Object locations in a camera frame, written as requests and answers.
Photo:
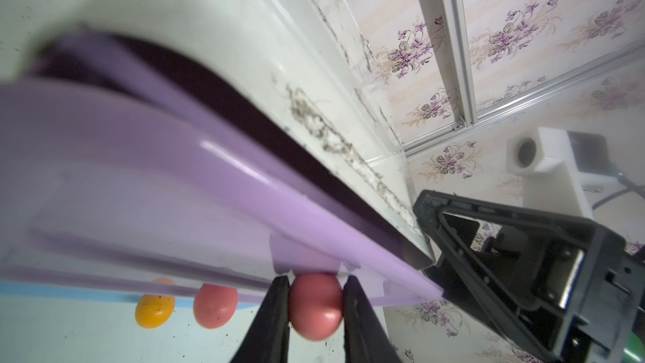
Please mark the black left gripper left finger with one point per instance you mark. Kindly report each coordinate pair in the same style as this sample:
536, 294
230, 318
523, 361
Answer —
267, 339

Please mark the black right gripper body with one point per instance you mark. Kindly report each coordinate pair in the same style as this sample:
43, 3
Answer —
589, 291

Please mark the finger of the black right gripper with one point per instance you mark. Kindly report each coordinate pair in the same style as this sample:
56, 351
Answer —
495, 261

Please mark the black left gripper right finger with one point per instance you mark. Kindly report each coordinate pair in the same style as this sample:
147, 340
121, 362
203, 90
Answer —
365, 340

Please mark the pink top drawer knob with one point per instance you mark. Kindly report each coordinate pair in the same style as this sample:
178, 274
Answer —
315, 306

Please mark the pink drawer knob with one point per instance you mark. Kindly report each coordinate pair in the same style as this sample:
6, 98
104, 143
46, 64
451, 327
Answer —
214, 305
315, 306

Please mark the purple top drawer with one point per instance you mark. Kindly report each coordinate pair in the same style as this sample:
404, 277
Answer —
128, 168

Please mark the pink middle drawer knob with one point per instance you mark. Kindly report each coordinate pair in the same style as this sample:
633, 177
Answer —
214, 305

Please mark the yellow bottom drawer knob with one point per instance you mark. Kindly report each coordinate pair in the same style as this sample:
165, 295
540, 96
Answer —
152, 311

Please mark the white drawer cabinet shell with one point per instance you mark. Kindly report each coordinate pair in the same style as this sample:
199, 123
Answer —
302, 63

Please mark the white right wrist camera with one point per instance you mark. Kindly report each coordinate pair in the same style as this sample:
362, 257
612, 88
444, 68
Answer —
558, 167

